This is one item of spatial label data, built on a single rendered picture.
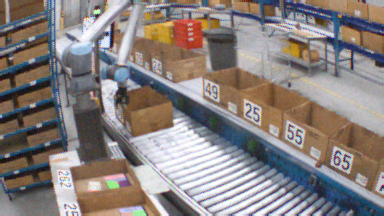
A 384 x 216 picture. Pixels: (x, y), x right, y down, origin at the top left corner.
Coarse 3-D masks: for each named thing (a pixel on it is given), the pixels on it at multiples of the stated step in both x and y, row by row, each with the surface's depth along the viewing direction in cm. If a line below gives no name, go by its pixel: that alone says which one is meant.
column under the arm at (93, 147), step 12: (96, 108) 189; (84, 120) 187; (96, 120) 190; (84, 132) 189; (96, 132) 193; (84, 144) 191; (96, 144) 195; (84, 156) 194; (96, 156) 197; (108, 156) 201
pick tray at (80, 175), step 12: (72, 168) 170; (84, 168) 174; (96, 168) 177; (108, 168) 180; (120, 168) 183; (72, 180) 158; (84, 180) 174; (96, 180) 175; (132, 180) 178; (84, 192) 148; (96, 192) 150; (108, 192) 153
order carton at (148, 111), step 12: (132, 96) 261; (144, 96) 266; (156, 96) 254; (132, 108) 264; (144, 108) 269; (156, 108) 229; (168, 108) 234; (120, 120) 247; (132, 120) 223; (144, 120) 228; (156, 120) 232; (168, 120) 237; (132, 132) 227; (144, 132) 230
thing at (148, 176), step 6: (138, 168) 191; (144, 168) 192; (150, 168) 192; (138, 174) 185; (144, 174) 185; (150, 174) 186; (156, 174) 186; (144, 180) 180; (150, 180) 180; (156, 180) 180; (150, 186) 174; (156, 186) 174; (162, 186) 174; (156, 192) 169
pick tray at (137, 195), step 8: (120, 192) 151; (128, 192) 153; (136, 192) 154; (144, 192) 154; (80, 200) 143; (88, 200) 145; (96, 200) 147; (104, 200) 149; (112, 200) 150; (120, 200) 152; (128, 200) 154; (136, 200) 156; (144, 200) 158; (80, 208) 142; (88, 208) 146; (96, 208) 148; (104, 208) 150; (112, 208) 151; (120, 208) 152; (152, 208) 148
